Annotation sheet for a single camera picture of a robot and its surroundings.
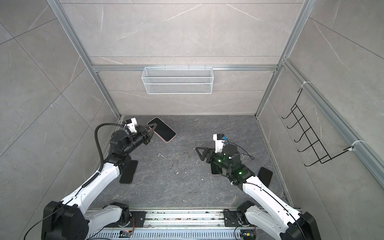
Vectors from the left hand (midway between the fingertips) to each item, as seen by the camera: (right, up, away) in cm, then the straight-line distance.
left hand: (157, 121), depth 72 cm
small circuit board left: (-15, -54, -1) cm, 56 cm away
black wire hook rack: (+70, -10, -8) cm, 71 cm away
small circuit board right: (+45, -55, -2) cm, 71 cm away
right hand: (+21, -14, +4) cm, 26 cm away
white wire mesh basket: (+6, +30, +29) cm, 42 cm away
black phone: (+2, -4, +3) cm, 6 cm away
